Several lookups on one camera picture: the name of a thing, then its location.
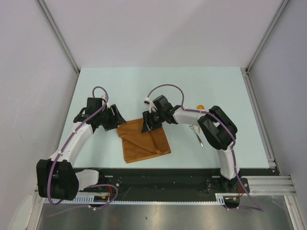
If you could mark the right aluminium corner post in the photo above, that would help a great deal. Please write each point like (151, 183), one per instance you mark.
(267, 34)

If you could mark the aluminium front frame rail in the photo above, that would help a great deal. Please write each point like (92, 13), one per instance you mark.
(251, 184)

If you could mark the silver metal fork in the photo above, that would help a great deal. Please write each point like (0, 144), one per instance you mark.
(197, 136)

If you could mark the right aluminium side rail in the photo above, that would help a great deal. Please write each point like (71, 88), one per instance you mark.
(259, 120)

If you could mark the left aluminium corner post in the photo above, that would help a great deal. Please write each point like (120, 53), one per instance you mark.
(43, 7)

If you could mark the orange plastic spoon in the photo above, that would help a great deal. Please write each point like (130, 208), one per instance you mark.
(200, 107)

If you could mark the orange-brown cloth napkin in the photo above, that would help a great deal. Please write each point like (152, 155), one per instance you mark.
(138, 146)

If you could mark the white slotted cable duct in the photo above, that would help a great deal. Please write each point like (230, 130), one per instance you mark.
(141, 198)

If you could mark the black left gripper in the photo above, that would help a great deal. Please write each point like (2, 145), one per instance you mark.
(116, 120)

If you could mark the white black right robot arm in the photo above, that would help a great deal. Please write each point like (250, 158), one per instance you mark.
(217, 127)

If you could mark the aluminium corner post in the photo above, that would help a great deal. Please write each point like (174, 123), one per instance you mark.
(43, 7)
(267, 34)

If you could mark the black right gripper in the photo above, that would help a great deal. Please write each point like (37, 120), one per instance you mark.
(147, 116)

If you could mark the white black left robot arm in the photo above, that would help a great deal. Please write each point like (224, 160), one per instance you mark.
(57, 179)

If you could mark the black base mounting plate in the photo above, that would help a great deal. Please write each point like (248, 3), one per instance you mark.
(186, 181)

